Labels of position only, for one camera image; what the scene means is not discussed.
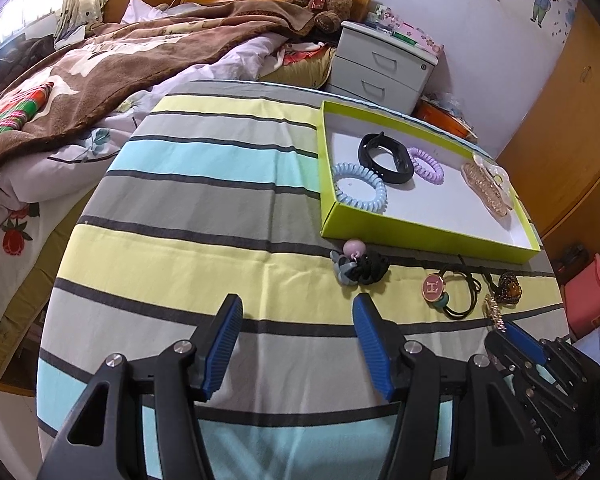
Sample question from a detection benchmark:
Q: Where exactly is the brown beaded bracelet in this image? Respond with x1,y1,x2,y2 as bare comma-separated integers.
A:
482,270,524,306

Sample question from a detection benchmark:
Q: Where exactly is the black cord pendant hair tie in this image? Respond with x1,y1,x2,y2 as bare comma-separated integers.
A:
421,253,484,321

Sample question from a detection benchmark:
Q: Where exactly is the black scrunchie with pink ball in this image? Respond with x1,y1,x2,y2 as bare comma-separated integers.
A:
329,240,389,287

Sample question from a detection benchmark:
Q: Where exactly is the pink beaded hair clip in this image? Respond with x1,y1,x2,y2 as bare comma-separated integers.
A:
483,294,506,333

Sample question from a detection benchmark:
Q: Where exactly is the pink plastic bin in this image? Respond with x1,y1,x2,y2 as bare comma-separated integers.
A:
564,254,600,339

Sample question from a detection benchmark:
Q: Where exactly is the green white shallow box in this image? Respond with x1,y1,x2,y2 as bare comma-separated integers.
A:
316,100,541,263

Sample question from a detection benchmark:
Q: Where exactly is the wooden wardrobe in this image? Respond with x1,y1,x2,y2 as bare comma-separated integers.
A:
498,4,600,260

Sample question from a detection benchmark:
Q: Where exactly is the black wristband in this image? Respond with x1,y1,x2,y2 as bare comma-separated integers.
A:
358,131,415,185

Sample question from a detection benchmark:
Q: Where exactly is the striped table cloth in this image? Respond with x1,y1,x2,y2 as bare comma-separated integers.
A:
34,78,571,480

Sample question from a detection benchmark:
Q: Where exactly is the white floral bedsheet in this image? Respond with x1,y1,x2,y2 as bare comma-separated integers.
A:
0,32,285,347

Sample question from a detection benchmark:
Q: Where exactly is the orange storage box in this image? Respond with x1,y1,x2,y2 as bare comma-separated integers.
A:
412,100,478,144

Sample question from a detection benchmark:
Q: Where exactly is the grey three-drawer nightstand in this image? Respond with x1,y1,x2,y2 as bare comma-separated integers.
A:
325,22,438,115

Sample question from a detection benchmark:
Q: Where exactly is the pink flowered box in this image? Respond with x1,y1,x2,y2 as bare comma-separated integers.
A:
377,6,444,58

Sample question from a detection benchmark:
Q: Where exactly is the yellow mattress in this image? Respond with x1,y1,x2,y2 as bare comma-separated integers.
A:
259,47,336,89

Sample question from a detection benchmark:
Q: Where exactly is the brown patterned blanket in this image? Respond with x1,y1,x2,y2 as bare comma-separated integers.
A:
0,0,314,169

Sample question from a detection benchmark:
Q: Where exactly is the gold chain hair clip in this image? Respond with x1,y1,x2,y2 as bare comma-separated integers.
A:
460,154,514,219

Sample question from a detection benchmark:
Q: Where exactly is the purple spiral hair tie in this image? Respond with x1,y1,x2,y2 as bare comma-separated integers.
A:
406,146,447,187

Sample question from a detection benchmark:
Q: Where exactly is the blue spiral hair tie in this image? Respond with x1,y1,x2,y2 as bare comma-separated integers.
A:
330,160,389,215

